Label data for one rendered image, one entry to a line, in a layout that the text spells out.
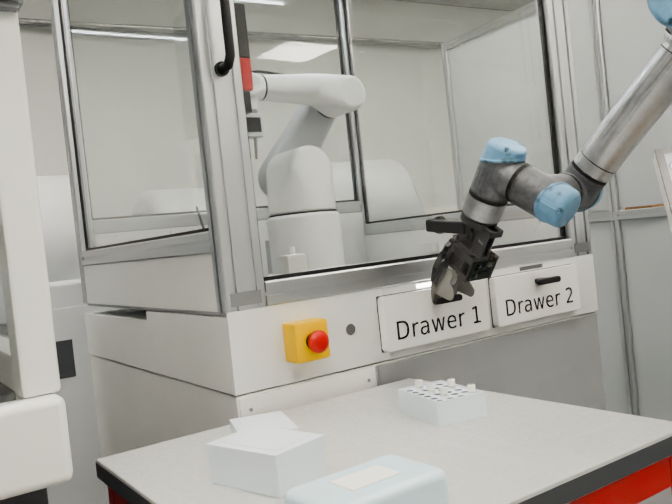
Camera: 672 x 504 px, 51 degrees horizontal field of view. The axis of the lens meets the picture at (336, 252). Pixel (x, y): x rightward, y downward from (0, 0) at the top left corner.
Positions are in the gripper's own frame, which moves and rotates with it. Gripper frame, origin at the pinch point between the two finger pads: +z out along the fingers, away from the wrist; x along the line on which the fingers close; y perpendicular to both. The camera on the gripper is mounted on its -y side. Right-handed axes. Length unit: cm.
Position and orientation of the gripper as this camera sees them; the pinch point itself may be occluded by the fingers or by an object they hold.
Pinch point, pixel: (441, 295)
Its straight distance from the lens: 148.1
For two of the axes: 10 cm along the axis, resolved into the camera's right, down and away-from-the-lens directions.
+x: 8.2, -1.0, 5.6
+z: -2.3, 8.4, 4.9
